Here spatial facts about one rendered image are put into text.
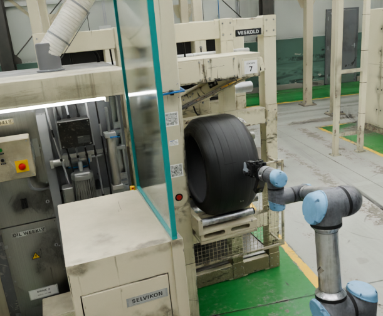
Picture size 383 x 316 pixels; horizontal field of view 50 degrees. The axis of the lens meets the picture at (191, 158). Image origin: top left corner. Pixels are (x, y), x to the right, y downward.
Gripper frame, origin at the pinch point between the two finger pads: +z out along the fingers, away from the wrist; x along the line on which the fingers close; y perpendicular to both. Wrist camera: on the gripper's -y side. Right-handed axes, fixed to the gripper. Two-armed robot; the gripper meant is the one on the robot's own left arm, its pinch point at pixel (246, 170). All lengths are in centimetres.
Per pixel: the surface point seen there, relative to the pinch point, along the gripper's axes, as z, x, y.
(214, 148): 6.5, 13.8, 13.5
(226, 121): 17.8, 0.2, 25.0
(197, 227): 15.4, 25.3, -30.5
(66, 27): 40, 75, 84
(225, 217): 18.1, 6.7, -29.8
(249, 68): 42, -29, 52
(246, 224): 21.6, -7.0, -38.3
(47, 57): 41, 87, 70
